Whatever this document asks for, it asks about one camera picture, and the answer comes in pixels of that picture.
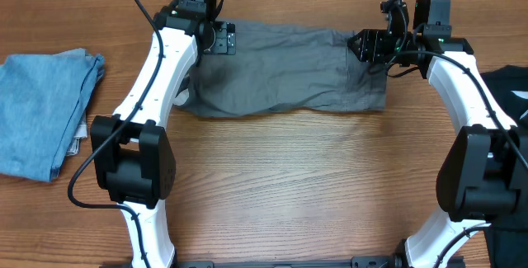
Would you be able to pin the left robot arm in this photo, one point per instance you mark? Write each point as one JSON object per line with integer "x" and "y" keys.
{"x": 132, "y": 155}

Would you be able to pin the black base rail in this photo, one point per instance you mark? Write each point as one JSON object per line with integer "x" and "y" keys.
{"x": 288, "y": 264}

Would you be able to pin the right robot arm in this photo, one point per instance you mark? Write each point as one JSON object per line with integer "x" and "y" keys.
{"x": 484, "y": 176}

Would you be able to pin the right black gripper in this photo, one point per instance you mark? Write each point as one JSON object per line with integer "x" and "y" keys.
{"x": 382, "y": 46}

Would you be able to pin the black shirt with white print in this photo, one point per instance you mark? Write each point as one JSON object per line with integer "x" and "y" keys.
{"x": 507, "y": 239}

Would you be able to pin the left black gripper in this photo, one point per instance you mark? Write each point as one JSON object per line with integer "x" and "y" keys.
{"x": 225, "y": 43}

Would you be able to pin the folded blue denim garment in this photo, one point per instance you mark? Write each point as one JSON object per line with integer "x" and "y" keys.
{"x": 43, "y": 100}

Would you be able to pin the grey shorts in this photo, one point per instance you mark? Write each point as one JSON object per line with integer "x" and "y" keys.
{"x": 277, "y": 68}

